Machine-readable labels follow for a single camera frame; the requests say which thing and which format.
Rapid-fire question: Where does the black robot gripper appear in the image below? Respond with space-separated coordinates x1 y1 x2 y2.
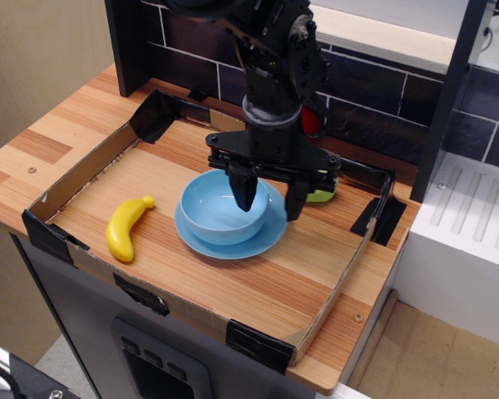
205 97 341 222

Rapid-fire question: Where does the light blue bowl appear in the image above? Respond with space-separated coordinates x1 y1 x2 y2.
178 170 269 246

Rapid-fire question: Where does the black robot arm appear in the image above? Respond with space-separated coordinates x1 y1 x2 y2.
165 1 341 221

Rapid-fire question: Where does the light blue plate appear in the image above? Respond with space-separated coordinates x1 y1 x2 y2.
175 180 288 259

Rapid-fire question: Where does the green toy lettuce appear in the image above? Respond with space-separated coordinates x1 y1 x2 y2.
306 177 338 203

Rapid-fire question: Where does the red white toy cheese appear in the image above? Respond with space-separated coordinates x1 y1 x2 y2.
301 106 323 140

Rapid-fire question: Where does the taped cardboard tray border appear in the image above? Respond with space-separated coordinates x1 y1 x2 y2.
22 91 405 390

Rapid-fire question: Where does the yellow toy banana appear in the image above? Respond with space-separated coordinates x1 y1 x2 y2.
106 195 155 262

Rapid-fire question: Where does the white toy sink unit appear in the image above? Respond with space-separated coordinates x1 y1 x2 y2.
393 153 499 343

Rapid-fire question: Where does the grey toy oven front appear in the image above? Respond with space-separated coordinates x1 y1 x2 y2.
110 316 212 399

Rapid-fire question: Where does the black device lower left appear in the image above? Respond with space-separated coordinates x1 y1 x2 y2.
0 353 80 399

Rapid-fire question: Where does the dark left shelf post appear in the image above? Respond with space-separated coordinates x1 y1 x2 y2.
105 0 162 97

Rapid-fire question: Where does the dark shelf post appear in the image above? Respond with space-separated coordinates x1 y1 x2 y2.
410 0 496 203
105 0 162 97

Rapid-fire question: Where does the dark right shelf post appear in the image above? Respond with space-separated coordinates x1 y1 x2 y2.
410 0 496 203

